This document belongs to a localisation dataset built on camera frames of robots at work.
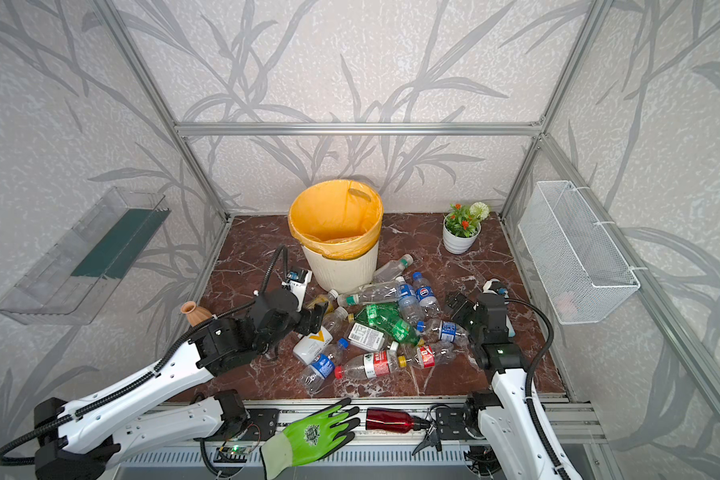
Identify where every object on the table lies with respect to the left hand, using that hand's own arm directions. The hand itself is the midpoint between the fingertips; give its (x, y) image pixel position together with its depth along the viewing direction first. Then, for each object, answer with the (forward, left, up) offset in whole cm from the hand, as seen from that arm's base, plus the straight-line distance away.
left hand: (319, 292), depth 73 cm
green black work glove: (-29, +2, -20) cm, 35 cm away
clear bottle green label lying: (+13, -14, -23) cm, 30 cm away
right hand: (+5, -37, -8) cm, 38 cm away
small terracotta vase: (-1, +37, -13) cm, 39 cm away
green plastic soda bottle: (0, -17, -14) cm, 22 cm away
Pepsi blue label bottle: (+9, -29, -17) cm, 35 cm away
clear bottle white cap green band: (+20, -19, -21) cm, 35 cm away
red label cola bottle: (-13, -13, -16) cm, 24 cm away
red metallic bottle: (-25, -19, -17) cm, 36 cm away
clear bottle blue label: (-13, 0, -17) cm, 21 cm away
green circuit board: (-31, +21, -24) cm, 45 cm away
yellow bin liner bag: (+34, -1, -10) cm, 36 cm away
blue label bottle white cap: (+7, -24, -18) cm, 30 cm away
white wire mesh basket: (-2, -57, +14) cm, 59 cm away
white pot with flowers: (+30, -42, -9) cm, 53 cm away
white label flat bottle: (-4, -11, -18) cm, 22 cm away
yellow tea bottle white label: (-8, +4, -17) cm, 19 cm away
